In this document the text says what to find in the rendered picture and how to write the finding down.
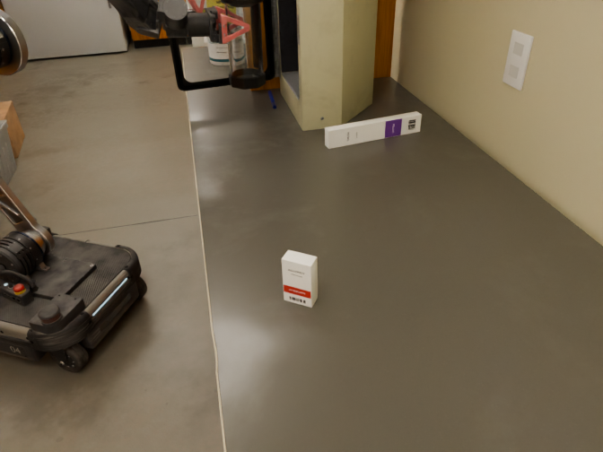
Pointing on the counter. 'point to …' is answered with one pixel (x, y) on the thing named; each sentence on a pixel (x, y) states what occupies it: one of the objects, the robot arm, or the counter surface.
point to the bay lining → (288, 35)
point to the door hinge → (275, 38)
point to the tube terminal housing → (333, 62)
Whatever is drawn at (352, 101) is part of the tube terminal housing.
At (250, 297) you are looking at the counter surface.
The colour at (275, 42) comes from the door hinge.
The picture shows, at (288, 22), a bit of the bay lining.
